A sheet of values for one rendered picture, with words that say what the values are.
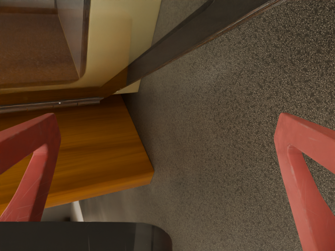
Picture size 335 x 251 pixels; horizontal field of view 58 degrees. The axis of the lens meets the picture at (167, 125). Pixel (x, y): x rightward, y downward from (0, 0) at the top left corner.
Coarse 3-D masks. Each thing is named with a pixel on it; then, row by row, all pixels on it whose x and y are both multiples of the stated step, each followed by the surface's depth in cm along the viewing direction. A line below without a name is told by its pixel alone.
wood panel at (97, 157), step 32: (0, 128) 36; (64, 128) 38; (96, 128) 40; (128, 128) 41; (64, 160) 35; (96, 160) 36; (128, 160) 38; (0, 192) 31; (64, 192) 33; (96, 192) 36
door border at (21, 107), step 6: (54, 102) 31; (60, 102) 32; (66, 102) 33; (72, 102) 33; (78, 102) 34; (0, 108) 30; (6, 108) 30; (12, 108) 31; (18, 108) 32; (24, 108) 32; (54, 108) 33
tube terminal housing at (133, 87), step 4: (140, 80) 38; (132, 84) 37; (136, 84) 38; (124, 88) 37; (128, 88) 38; (132, 88) 38; (136, 88) 38; (116, 92) 37; (120, 92) 38; (124, 92) 38; (128, 92) 38; (132, 92) 39
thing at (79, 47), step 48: (0, 0) 8; (48, 0) 8; (96, 0) 9; (144, 0) 9; (192, 0) 10; (240, 0) 10; (0, 48) 12; (48, 48) 13; (96, 48) 14; (144, 48) 15; (192, 48) 16; (0, 96) 23; (48, 96) 27; (96, 96) 32
